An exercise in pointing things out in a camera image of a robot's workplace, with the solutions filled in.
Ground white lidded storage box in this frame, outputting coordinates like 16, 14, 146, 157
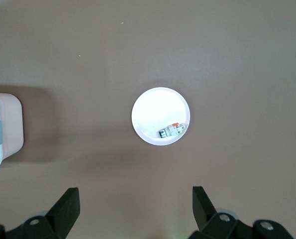
0, 89, 23, 175

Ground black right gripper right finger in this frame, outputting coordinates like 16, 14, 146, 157
187, 185, 296, 239

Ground white circuit breaker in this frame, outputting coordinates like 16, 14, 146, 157
158, 121, 186, 139

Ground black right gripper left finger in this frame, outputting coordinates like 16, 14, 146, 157
5, 187, 81, 239

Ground pale pink round plate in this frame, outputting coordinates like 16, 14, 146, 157
131, 87, 191, 146

